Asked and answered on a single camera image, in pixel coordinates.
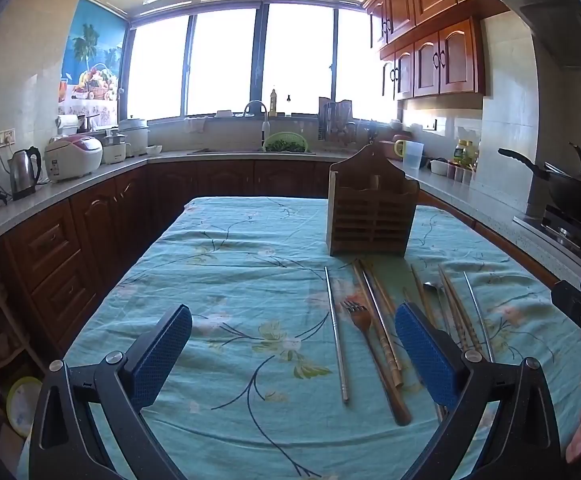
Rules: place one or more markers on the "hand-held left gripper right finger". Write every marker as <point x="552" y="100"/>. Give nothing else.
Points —
<point x="423" y="355"/>

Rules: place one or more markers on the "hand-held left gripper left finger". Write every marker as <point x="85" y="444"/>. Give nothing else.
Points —
<point x="163" y="355"/>

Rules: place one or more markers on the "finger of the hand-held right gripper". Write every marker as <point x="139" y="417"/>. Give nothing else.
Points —
<point x="578" y="310"/>

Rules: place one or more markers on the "metal chopstick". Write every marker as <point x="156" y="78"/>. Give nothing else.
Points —
<point x="335" y="335"/>
<point x="477" y="307"/>
<point x="376" y="310"/>

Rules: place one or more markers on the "wooden utensil holder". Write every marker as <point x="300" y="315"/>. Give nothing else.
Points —
<point x="373" y="210"/>

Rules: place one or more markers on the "gas stove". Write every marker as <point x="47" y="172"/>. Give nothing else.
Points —
<point x="565" y="232"/>

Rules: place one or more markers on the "black wok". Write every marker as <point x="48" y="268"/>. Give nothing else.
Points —
<point x="575" y="187"/>

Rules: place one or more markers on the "floral teal tablecloth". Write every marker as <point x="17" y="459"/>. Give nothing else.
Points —
<point x="250" y="270"/>

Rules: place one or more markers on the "wooden base cabinets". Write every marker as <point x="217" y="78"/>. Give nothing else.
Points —
<point x="95" y="230"/>

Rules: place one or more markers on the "pale yellow round plate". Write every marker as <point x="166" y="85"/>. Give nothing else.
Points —
<point x="23" y="407"/>

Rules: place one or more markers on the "row of spice jars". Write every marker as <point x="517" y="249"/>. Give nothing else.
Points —
<point x="460" y="174"/>

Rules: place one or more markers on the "cooking oil bottles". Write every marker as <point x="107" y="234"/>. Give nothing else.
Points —
<point x="465" y="152"/>

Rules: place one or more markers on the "grey kitchen countertop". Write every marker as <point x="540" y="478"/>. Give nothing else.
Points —
<point x="70" y="185"/>

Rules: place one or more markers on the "small white bowl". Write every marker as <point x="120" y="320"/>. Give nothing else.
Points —
<point x="153" y="150"/>

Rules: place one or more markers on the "small white steamer pot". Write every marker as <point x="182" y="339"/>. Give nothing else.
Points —
<point x="115" y="150"/>

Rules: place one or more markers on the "kitchen sink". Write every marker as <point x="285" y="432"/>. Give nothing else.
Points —
<point x="220" y="150"/>

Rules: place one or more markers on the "white pink rice cooker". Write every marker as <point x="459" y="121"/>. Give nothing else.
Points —
<point x="73" y="157"/>

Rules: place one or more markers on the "red container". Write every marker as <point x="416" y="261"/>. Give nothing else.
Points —
<point x="403" y="137"/>

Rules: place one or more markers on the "large white cooker pot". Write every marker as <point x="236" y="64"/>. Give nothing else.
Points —
<point x="135" y="135"/>

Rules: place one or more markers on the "steel electric kettle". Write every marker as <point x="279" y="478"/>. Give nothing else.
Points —
<point x="23" y="175"/>

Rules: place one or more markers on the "green colander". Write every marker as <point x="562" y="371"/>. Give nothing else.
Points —
<point x="285" y="142"/>

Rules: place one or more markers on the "dish drying rack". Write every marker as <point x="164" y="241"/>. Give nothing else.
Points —
<point x="338" y="122"/>

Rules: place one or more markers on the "paper towel roll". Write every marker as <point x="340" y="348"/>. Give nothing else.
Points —
<point x="68" y="124"/>

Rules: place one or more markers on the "curved steel faucet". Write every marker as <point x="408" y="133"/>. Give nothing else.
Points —
<point x="265" y="120"/>

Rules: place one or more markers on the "yellow dish soap bottle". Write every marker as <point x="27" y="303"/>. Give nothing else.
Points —
<point x="273" y="105"/>

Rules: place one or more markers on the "steel range hood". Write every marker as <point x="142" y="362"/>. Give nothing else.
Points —
<point x="560" y="15"/>

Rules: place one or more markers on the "kitchen window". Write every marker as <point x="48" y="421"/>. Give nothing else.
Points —
<point x="220" y="60"/>

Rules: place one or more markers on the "wooden wall cabinets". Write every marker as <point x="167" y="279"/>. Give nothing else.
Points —
<point x="445" y="55"/>

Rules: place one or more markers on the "tropical fruit wall poster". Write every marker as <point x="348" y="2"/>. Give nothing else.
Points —
<point x="93" y="50"/>

